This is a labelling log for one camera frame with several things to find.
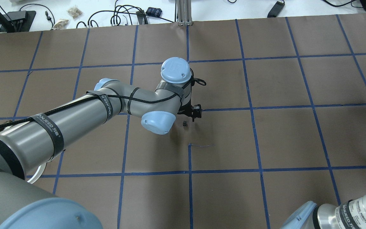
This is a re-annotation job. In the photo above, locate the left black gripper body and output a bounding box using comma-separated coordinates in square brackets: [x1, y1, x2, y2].
[177, 102, 197, 119]

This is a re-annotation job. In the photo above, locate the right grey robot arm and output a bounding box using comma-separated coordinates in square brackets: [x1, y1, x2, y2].
[281, 195, 366, 229]

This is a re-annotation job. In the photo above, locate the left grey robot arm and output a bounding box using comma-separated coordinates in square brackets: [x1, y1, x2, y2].
[0, 57, 206, 229]

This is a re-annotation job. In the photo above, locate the black power adapter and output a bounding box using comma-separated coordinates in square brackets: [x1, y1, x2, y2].
[135, 10, 149, 25]

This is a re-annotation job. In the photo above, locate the dark checkered pouch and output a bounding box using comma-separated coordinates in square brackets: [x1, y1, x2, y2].
[145, 7, 163, 17]

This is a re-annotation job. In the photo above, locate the small packet bag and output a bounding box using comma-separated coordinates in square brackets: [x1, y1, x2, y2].
[53, 19, 69, 30]
[67, 6, 83, 19]

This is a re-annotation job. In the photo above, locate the white curved plastic part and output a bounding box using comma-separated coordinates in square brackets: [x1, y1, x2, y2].
[27, 163, 47, 184]

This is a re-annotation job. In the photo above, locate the black device on table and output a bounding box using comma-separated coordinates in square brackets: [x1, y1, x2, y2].
[0, 10, 37, 32]

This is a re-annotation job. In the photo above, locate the aluminium frame post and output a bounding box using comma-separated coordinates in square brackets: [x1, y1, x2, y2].
[175, 0, 193, 26]

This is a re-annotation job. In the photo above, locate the black cable bundle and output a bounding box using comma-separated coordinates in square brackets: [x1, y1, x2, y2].
[76, 0, 174, 28]

